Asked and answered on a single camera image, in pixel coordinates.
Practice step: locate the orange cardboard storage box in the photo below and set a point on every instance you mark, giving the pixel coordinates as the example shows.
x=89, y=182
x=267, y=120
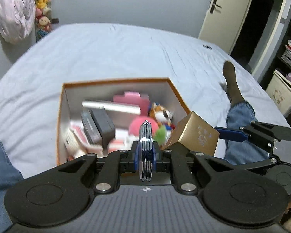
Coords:
x=161, y=90

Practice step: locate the pink fluffy pompom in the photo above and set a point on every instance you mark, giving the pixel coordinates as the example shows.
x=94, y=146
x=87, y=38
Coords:
x=137, y=124

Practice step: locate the pink leather pouch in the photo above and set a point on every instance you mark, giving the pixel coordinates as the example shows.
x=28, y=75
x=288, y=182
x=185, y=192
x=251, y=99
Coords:
x=134, y=98

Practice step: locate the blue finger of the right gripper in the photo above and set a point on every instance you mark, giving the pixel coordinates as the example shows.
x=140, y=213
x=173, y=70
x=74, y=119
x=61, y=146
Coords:
x=235, y=135

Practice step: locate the person's right leg jeans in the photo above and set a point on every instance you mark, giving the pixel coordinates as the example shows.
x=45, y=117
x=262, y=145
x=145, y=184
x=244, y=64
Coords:
x=240, y=114

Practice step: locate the brown bear plush blue hat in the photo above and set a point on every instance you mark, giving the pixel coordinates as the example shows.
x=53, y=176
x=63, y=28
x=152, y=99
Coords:
x=161, y=115

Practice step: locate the gold cube gift box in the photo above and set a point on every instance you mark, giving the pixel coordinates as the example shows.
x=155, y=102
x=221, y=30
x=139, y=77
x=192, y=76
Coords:
x=195, y=134

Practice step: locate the light pink puffy jacket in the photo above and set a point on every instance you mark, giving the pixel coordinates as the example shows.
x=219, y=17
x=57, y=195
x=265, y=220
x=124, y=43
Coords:
x=17, y=19

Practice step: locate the cream door with handle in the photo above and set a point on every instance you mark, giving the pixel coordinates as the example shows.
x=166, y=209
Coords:
x=223, y=22

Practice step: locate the cream storage bin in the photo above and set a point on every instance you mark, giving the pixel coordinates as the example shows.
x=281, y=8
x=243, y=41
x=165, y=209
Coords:
x=279, y=90

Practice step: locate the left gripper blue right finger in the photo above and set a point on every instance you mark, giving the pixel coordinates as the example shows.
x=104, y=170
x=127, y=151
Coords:
x=157, y=157

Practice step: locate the light blue bed sheet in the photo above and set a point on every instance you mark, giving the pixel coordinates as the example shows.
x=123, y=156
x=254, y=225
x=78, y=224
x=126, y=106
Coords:
x=30, y=89

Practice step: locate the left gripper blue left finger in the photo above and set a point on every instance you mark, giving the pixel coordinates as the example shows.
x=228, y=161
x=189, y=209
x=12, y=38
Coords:
x=134, y=156

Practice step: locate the white pink bunny plush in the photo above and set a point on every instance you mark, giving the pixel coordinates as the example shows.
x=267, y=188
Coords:
x=77, y=144

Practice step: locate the hanging stuffed toys stack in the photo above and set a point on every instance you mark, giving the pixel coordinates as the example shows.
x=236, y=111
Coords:
x=43, y=18

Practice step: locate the dark grey textured box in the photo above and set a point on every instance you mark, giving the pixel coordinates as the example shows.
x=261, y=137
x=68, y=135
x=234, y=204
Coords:
x=104, y=125

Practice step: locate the green fluffy pompom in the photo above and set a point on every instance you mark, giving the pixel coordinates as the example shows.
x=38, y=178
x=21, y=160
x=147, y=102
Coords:
x=160, y=135

